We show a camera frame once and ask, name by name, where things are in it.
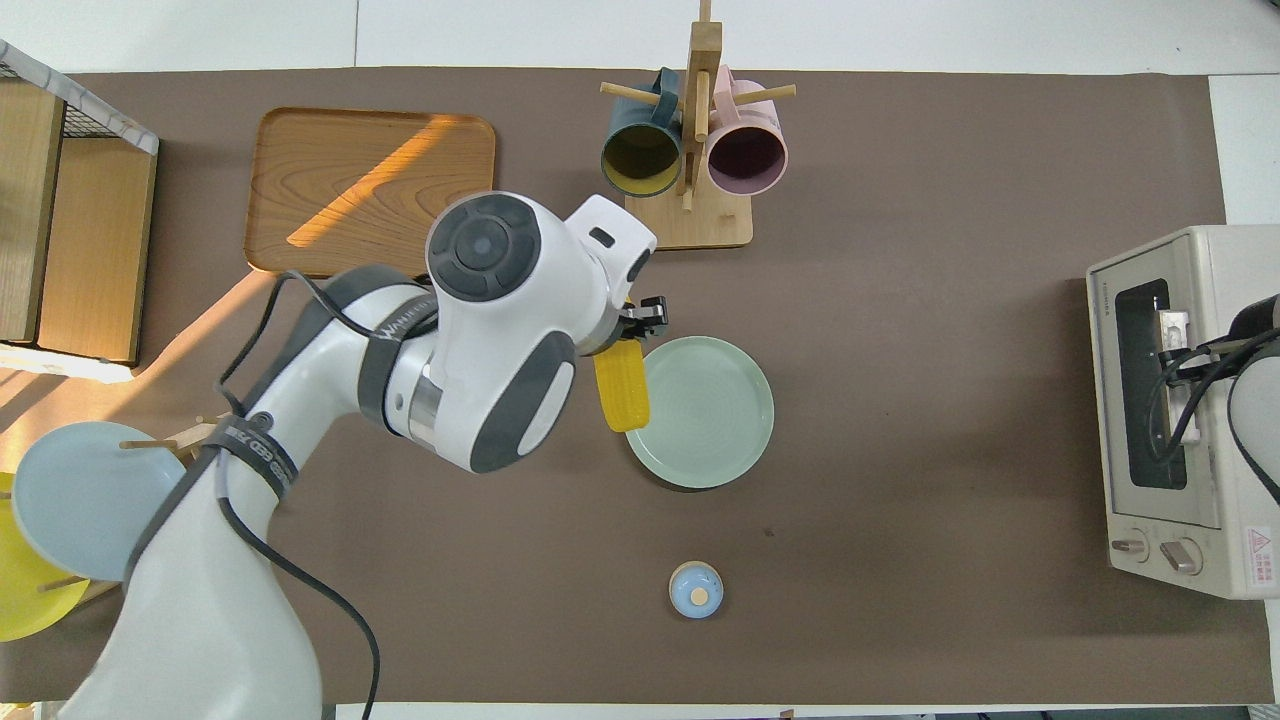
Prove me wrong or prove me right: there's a brown table mat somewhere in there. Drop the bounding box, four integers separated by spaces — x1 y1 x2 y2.
0 68 1276 706

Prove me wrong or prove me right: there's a wooden mug rack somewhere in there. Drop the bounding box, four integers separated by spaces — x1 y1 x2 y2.
600 0 798 251

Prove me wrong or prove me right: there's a wooden shelf board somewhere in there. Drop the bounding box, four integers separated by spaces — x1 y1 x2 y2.
38 138 158 364
0 80 67 343

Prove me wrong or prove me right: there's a pale green plate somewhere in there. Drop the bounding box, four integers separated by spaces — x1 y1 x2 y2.
625 336 775 490

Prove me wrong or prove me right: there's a cream toaster oven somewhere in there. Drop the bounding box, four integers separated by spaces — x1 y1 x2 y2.
1086 225 1280 601

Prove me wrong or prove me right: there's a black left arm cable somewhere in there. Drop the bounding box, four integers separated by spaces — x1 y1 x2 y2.
215 268 441 720

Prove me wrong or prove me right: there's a wire basket with fabric rim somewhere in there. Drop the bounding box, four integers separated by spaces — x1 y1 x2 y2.
0 40 161 161

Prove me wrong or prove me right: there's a dark blue mug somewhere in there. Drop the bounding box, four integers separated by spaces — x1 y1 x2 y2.
600 68 684 198

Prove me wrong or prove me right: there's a yellow plate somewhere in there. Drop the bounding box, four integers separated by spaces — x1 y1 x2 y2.
0 472 91 642

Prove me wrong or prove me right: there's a wooden plate rack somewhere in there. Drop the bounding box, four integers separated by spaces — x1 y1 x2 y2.
40 413 241 608

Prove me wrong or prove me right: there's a light blue plate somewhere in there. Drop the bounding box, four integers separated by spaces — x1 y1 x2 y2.
11 421 206 582

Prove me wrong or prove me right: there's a wooden serving tray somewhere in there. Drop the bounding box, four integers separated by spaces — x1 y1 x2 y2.
244 107 497 280

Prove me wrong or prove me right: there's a pink mug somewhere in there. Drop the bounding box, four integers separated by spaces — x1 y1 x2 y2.
705 66 789 197

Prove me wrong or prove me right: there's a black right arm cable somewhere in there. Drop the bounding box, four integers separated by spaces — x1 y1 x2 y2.
1150 325 1280 466

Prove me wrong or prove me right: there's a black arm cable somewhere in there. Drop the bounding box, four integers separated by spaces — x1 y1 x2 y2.
1150 325 1280 466
215 268 441 720

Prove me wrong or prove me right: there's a yellow corn cob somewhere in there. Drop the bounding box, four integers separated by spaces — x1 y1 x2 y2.
593 338 651 433

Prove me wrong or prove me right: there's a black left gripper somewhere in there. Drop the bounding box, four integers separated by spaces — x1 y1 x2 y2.
617 296 670 342

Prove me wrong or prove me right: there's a glass oven door with handle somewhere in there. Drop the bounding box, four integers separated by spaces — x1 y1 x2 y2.
1090 262 1223 531

